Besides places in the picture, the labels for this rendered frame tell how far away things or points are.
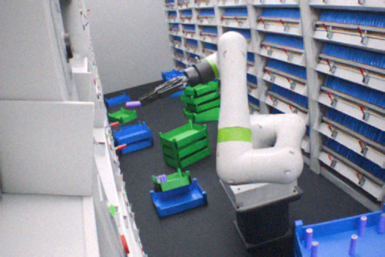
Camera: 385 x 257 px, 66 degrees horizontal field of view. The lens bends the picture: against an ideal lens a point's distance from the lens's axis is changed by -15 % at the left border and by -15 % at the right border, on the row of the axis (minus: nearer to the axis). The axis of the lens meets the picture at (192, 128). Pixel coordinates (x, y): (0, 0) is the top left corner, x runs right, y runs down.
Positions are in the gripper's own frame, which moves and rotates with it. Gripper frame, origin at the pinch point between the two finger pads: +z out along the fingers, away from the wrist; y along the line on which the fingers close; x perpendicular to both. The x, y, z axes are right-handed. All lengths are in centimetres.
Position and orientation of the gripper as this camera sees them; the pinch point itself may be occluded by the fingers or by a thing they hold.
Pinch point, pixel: (148, 98)
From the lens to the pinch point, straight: 131.6
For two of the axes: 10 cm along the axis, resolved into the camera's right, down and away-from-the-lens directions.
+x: 3.8, 8.4, 4.0
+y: 2.7, 3.1, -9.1
